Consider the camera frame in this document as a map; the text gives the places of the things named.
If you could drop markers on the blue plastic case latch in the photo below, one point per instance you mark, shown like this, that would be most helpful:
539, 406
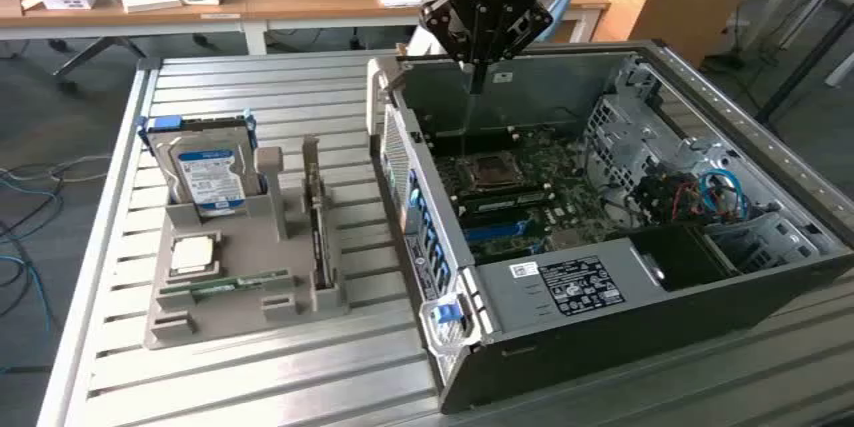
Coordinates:
447, 311

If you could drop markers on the black metal door frame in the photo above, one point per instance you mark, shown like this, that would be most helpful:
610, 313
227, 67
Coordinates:
801, 62

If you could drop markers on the open black PC case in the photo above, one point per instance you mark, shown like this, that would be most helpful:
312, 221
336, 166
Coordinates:
601, 347

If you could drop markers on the CPU socket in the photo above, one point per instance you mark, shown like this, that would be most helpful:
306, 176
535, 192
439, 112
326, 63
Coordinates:
494, 169

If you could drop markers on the hard disk in blue caddy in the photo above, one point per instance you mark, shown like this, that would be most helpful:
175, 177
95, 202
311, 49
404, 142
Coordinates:
207, 172

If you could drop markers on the grey power supply unit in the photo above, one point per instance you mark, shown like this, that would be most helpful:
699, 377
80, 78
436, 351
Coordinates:
527, 297

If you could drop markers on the green motherboard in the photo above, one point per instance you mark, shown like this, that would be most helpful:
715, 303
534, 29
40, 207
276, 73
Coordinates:
574, 197

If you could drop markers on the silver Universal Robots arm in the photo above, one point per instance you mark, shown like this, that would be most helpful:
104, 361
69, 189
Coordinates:
427, 44

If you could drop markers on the grey parts rack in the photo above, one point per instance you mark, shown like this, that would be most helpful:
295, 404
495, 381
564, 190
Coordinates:
254, 257

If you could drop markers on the wooden office desk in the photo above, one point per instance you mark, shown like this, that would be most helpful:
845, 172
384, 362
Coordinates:
300, 2

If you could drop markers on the green graphics card with fan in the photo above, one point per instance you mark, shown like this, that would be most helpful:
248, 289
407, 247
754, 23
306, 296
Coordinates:
322, 247

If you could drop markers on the blue expansion slot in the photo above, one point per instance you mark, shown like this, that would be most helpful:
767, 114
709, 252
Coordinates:
496, 232

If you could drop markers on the black caster leg frame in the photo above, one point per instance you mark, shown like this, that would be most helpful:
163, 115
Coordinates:
87, 54

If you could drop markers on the silver CPU chip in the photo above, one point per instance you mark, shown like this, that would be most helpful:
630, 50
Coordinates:
194, 253

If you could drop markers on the metal disk bay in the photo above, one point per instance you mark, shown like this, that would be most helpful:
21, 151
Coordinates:
767, 242

